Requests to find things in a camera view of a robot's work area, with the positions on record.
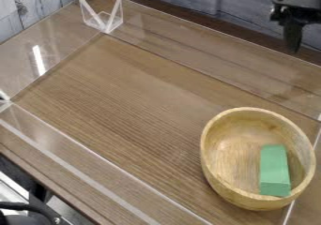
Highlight clear acrylic enclosure wall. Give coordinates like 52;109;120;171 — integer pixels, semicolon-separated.
0;0;321;225

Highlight green rectangular block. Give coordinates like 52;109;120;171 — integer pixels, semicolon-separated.
259;144;291;197

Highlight wooden bowl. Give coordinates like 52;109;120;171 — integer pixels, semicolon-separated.
199;107;315;211

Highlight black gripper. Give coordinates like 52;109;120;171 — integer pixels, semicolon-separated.
270;0;321;53

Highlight black metal mount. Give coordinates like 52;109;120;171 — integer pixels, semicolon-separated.
27;194;72;225

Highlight black cable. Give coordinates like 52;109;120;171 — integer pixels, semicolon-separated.
0;200;48;225

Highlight clear acrylic corner bracket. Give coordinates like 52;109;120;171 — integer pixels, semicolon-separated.
78;0;122;34

